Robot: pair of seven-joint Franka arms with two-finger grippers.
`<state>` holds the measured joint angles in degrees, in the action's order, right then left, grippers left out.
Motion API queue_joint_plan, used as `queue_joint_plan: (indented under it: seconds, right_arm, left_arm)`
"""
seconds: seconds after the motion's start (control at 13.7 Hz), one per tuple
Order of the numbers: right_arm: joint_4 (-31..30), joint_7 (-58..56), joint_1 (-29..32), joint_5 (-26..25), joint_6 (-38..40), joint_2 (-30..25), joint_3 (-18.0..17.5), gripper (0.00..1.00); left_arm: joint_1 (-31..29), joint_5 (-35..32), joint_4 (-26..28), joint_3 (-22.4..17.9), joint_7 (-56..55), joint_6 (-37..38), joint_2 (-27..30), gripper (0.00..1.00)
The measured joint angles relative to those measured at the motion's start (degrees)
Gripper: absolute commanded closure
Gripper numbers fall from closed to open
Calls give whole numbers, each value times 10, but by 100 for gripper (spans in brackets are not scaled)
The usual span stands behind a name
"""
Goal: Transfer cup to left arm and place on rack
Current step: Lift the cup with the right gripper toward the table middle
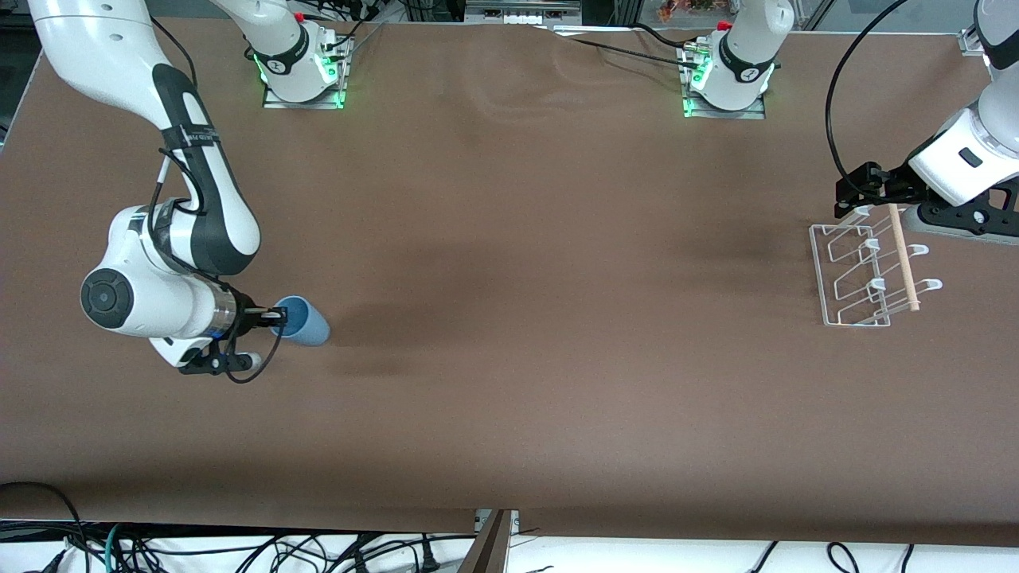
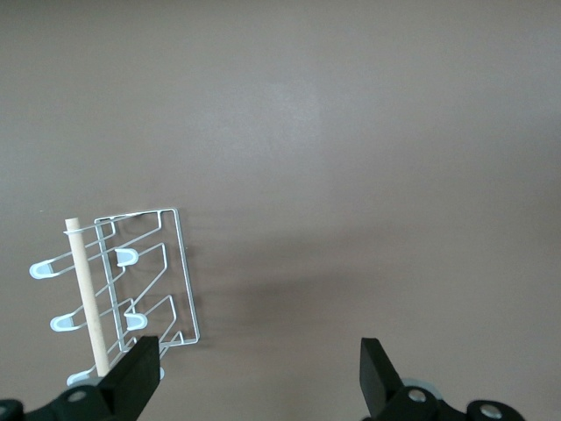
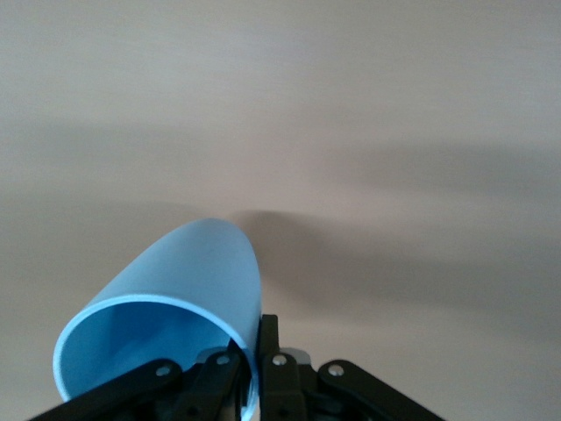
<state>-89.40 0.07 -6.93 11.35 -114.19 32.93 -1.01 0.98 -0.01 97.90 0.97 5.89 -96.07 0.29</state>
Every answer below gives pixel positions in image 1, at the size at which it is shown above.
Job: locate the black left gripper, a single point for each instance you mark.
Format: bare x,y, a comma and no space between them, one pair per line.
892,182

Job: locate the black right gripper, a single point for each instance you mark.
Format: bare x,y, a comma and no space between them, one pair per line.
248,313

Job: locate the light blue plastic cup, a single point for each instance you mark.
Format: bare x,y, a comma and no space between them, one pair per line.
312,328

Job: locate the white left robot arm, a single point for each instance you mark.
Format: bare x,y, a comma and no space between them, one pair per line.
748,72

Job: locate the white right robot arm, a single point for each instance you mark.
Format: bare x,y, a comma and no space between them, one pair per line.
111,48

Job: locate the brown table cover sheet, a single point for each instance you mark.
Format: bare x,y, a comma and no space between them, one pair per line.
509,398

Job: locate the brown wooden beam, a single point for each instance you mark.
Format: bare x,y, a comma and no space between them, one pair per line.
486,553

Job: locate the grey metal box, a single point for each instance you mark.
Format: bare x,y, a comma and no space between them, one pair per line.
521,9

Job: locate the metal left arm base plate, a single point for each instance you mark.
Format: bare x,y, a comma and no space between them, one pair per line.
724,114

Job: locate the aluminium frame profile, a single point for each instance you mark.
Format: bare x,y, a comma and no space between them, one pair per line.
973,41

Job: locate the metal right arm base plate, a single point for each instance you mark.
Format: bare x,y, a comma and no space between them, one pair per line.
302,103

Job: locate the small metal bracket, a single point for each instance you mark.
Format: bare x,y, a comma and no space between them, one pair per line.
513,521

